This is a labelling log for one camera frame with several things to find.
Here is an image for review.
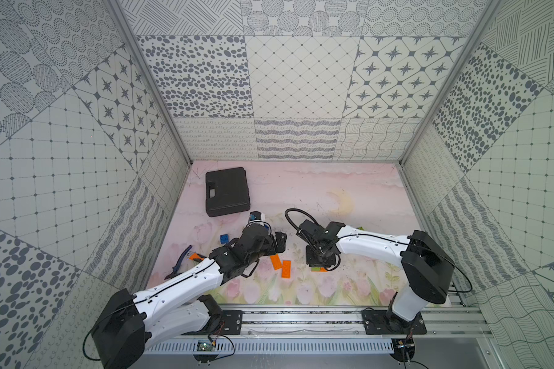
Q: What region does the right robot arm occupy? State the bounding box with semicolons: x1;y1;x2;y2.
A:
296;221;456;324

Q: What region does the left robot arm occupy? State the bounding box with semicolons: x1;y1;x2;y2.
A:
86;222;287;368

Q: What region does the large orange lego brick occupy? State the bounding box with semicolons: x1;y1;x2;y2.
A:
189;253;206;263

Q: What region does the black plastic case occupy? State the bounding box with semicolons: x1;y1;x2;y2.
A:
206;167;251;218

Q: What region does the green circuit board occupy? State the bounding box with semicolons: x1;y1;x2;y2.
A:
194;340;217;355

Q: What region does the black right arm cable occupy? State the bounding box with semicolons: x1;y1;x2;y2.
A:
284;208;322;241

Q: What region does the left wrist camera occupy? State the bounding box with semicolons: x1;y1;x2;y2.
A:
249;211;263;223

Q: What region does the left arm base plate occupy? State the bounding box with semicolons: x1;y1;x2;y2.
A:
184;310;243;336

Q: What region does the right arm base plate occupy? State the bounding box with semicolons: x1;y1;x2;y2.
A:
361;307;427;336

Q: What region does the aluminium front rail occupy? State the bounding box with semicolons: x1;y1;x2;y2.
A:
114;303;495;340

